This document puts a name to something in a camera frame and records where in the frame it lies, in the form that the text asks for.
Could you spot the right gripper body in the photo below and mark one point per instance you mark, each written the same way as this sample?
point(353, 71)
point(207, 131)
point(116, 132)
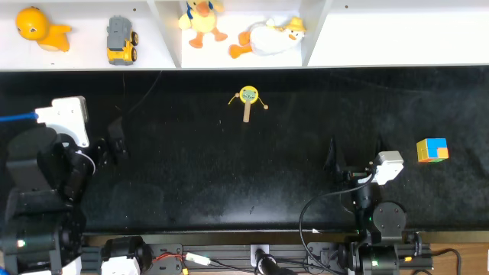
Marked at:
point(353, 175)

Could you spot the white shelf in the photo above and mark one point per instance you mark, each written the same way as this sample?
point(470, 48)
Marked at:
point(382, 42)

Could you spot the yellow rattle drum toy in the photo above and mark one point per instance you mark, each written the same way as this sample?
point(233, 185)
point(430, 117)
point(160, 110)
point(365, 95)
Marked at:
point(248, 95)

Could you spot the yellow rubber duck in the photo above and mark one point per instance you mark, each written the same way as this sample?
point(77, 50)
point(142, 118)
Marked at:
point(32, 24)

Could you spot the grey and yellow toy truck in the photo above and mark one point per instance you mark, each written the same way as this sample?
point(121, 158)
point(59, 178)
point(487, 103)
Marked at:
point(120, 42)

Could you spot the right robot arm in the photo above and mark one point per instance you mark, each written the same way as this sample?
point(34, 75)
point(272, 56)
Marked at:
point(387, 221)

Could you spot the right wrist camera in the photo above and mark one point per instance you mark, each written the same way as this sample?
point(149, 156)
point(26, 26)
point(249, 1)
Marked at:
point(387, 166)

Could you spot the mounting rail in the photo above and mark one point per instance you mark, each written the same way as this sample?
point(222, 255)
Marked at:
point(229, 259)

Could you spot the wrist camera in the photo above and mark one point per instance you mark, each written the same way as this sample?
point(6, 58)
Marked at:
point(387, 166)
point(65, 116)

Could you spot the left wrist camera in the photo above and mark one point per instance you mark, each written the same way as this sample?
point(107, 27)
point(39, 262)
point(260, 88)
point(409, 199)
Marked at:
point(65, 116)

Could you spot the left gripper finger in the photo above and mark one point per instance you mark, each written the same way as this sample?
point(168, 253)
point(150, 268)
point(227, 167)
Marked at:
point(119, 139)

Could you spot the many-coloured puzzle cube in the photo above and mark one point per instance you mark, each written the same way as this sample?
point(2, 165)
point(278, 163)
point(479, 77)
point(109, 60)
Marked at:
point(432, 150)

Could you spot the yellow plush duck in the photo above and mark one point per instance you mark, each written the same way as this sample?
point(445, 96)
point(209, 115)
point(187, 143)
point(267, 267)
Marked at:
point(202, 21)

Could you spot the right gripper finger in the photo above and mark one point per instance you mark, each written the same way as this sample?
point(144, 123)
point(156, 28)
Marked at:
point(333, 160)
point(380, 147)

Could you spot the white plush duck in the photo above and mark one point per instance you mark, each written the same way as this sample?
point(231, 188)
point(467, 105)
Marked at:
point(271, 38)

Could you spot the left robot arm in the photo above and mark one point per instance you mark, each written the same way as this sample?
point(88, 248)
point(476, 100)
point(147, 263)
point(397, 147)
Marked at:
point(34, 172)

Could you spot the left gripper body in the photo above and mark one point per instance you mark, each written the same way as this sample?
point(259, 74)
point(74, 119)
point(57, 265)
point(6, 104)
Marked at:
point(100, 154)

